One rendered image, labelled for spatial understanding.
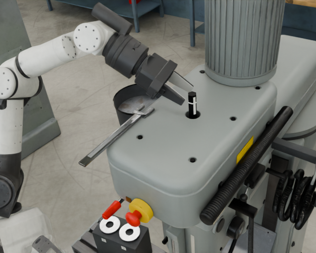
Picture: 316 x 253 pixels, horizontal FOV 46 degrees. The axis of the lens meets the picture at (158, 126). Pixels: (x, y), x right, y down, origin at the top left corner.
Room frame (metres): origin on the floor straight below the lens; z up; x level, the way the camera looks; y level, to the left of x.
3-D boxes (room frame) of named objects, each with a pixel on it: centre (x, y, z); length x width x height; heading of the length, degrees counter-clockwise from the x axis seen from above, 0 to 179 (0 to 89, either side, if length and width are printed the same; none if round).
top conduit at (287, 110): (0.65, -0.22, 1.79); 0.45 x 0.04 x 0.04; 139
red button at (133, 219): (0.53, 0.08, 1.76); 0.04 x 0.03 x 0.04; 49
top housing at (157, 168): (0.74, -0.10, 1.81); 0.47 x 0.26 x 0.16; 139
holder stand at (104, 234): (0.98, 0.21, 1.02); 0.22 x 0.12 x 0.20; 60
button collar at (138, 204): (0.55, 0.06, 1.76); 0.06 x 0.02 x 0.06; 49
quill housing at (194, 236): (0.73, -0.09, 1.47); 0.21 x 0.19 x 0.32; 49
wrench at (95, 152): (0.68, 0.10, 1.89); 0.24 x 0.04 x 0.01; 140
